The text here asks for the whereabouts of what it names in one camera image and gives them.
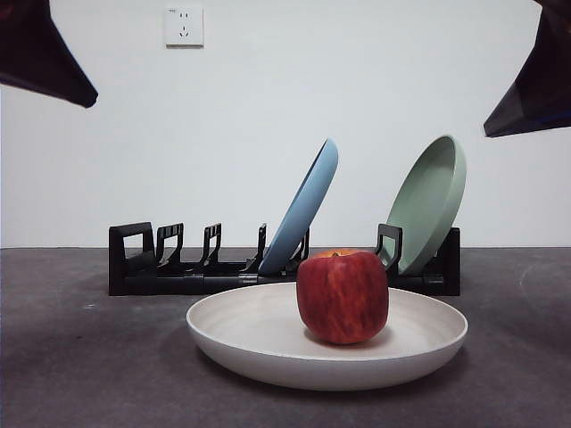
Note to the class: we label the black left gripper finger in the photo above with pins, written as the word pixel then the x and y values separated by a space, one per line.
pixel 40 31
pixel 31 73

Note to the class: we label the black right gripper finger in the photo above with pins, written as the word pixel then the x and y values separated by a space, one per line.
pixel 546 58
pixel 544 118

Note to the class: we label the red apple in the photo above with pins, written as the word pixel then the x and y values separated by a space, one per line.
pixel 341 298

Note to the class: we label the cream yellow plate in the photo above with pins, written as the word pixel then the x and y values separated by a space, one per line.
pixel 250 339

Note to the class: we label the green plate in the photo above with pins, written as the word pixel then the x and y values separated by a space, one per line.
pixel 428 200

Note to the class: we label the black plate rack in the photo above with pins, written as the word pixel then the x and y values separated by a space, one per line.
pixel 156 285

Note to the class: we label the blue plate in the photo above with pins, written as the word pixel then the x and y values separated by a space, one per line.
pixel 308 200

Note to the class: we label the white wall socket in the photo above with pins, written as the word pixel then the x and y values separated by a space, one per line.
pixel 185 27

